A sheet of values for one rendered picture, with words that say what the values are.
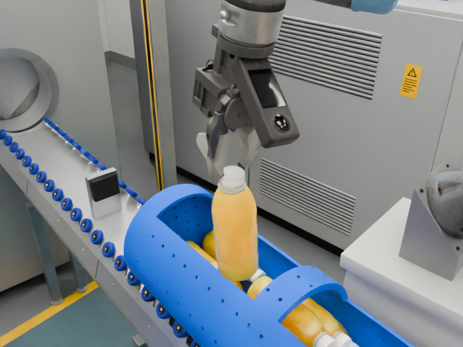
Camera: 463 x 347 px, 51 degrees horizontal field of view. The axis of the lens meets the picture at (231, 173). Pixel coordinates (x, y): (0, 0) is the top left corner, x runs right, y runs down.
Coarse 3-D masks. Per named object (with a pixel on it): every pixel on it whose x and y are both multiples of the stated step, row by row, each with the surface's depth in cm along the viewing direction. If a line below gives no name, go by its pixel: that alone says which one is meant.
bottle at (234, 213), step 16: (224, 192) 69; (240, 192) 70; (224, 208) 70; (240, 208) 70; (256, 208) 73; (224, 224) 71; (240, 224) 71; (256, 224) 75; (224, 240) 73; (240, 240) 73; (256, 240) 76; (224, 256) 75; (240, 256) 75; (256, 256) 78; (224, 272) 78; (240, 272) 77
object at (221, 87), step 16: (224, 48) 58; (240, 48) 56; (256, 48) 56; (272, 48) 58; (208, 64) 64; (224, 64) 62; (208, 80) 62; (224, 80) 62; (192, 96) 67; (208, 96) 64; (224, 96) 60; (240, 96) 60; (208, 112) 65; (240, 112) 62
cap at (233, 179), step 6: (228, 168) 71; (234, 168) 70; (240, 168) 70; (228, 174) 69; (234, 174) 69; (240, 174) 69; (222, 180) 69; (228, 180) 68; (234, 180) 68; (240, 180) 69; (222, 186) 69; (228, 186) 69; (234, 186) 69; (240, 186) 69
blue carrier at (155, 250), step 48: (192, 192) 118; (144, 240) 111; (192, 240) 132; (192, 288) 98; (288, 288) 89; (336, 288) 95; (192, 336) 102; (240, 336) 88; (288, 336) 83; (384, 336) 95
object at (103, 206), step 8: (112, 168) 157; (88, 176) 152; (96, 176) 152; (104, 176) 153; (112, 176) 154; (88, 184) 151; (96, 184) 151; (104, 184) 153; (112, 184) 155; (88, 192) 154; (96, 192) 153; (104, 192) 154; (112, 192) 157; (96, 200) 154; (104, 200) 158; (112, 200) 160; (120, 200) 162; (96, 208) 157; (104, 208) 159; (112, 208) 161; (120, 208) 163; (96, 216) 158
